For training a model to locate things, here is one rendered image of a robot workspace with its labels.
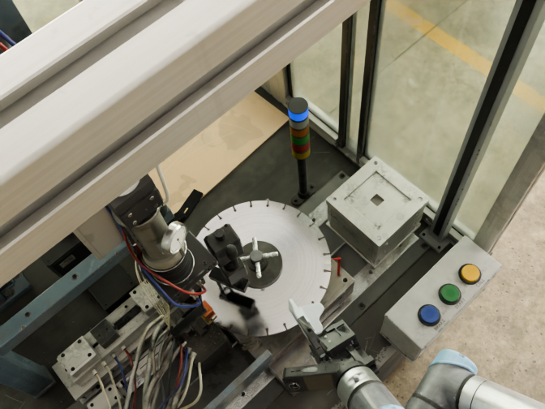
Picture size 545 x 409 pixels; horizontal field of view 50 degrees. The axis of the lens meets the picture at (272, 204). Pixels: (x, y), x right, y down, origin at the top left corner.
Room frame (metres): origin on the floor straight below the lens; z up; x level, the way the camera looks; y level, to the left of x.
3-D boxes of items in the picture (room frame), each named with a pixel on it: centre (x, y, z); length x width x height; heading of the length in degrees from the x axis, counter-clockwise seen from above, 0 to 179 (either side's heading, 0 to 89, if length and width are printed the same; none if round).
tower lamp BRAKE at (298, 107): (0.77, -0.09, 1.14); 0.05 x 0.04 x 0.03; 34
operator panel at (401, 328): (0.39, -0.35, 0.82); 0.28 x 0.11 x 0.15; 124
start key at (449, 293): (0.38, -0.36, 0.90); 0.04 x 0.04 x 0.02
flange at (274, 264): (0.51, 0.05, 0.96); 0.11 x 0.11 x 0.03
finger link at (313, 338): (0.29, -0.03, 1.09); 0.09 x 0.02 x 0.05; 21
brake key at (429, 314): (0.34, -0.30, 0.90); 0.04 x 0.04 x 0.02
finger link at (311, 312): (0.34, -0.03, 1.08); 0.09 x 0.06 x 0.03; 21
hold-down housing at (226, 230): (0.45, 0.10, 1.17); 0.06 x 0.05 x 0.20; 115
